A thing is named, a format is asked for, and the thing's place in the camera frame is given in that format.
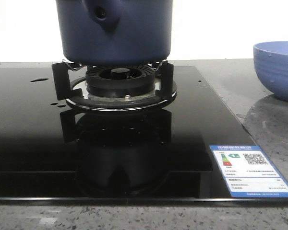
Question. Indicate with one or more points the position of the black burner head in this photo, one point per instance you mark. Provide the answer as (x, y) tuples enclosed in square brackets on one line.
[(120, 81)]

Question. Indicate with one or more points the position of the black metal pot support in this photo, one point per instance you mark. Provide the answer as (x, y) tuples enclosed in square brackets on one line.
[(76, 95)]

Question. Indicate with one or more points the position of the light blue ribbed bowl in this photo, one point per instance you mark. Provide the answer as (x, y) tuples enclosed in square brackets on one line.
[(271, 66)]

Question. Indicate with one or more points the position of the dark blue cooking pot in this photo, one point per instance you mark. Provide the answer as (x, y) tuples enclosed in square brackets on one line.
[(115, 32)]

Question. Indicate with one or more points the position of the black glass gas stove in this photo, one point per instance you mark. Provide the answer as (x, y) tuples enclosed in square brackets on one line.
[(51, 154)]

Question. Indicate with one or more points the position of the blue energy label sticker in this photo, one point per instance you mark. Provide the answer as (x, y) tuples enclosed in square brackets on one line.
[(248, 172)]

